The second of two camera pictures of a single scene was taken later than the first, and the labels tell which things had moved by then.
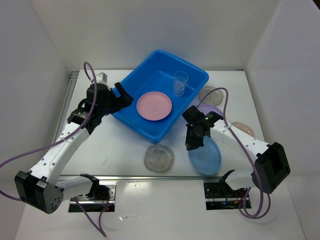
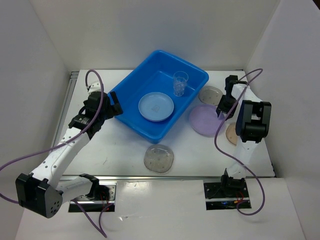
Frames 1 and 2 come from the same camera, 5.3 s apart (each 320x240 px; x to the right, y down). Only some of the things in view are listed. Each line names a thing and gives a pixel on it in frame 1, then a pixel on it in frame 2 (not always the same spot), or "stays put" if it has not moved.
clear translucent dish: x=215 y=97 stays put
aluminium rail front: x=144 y=178 stays put
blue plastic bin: x=162 y=87 stays put
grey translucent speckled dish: x=159 y=158 stays put
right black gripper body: x=193 y=138 to x=227 y=103
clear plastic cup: x=179 y=88 stays put
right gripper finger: x=195 y=134 to x=218 y=110
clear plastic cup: x=180 y=78 stays put
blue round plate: x=206 y=160 to x=156 y=106
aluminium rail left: x=66 y=104 stays put
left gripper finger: x=122 y=101 to x=116 y=108
